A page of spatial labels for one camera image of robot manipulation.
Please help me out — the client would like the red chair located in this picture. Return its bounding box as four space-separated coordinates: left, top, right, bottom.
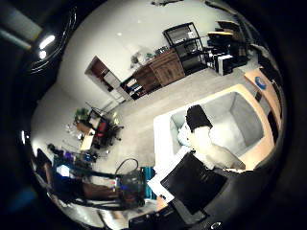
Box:
97 120 108 138

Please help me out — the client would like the brown door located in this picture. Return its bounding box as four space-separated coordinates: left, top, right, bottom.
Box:
83 56 127 104

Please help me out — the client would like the green potted floor plant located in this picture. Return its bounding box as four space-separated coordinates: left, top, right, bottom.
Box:
74 107 91 125

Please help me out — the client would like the teal box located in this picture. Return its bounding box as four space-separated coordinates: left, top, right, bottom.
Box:
140 166 158 201

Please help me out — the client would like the small wooden desk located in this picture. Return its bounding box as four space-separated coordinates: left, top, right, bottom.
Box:
80 123 98 151

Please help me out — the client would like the black desk stack, yellow top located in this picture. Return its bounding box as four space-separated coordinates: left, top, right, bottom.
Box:
205 20 249 77

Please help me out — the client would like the green plant on cabinet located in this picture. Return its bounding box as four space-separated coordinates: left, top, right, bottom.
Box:
130 47 155 70

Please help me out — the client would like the black metal shelf rack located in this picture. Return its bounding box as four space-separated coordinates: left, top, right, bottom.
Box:
162 21 209 77

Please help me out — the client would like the black cable loop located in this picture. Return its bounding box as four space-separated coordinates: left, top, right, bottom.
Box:
114 157 140 177

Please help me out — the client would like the grey container with wooden rim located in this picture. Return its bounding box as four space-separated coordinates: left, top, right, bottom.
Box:
153 83 276 175

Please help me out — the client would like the brown wooden cabinet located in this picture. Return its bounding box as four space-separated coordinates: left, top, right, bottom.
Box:
131 49 187 94

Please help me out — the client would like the blue tape roll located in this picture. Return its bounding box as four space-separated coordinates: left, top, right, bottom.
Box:
254 76 268 91

